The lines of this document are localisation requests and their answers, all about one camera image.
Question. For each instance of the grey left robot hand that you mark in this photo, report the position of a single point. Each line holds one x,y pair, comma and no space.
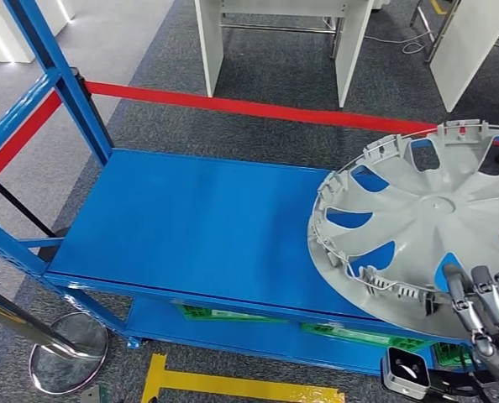
93,395

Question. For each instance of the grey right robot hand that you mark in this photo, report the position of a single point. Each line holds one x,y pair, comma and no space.
497,345

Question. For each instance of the grey plastic wheel cover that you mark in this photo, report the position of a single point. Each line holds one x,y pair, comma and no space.
422,233

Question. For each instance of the blue metal shelf rack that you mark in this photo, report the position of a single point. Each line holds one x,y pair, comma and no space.
190,222

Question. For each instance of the chrome stanchion with round base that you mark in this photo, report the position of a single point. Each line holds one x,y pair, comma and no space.
69,361

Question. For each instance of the red barrier belt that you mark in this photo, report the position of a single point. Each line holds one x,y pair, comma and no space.
14,144
233,105

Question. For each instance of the white desk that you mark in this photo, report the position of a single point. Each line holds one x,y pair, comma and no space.
350,55
463,55

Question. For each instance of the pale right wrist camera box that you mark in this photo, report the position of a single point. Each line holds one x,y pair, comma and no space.
405,372

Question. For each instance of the black stanchion post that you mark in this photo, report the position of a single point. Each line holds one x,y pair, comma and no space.
96,113
22,209

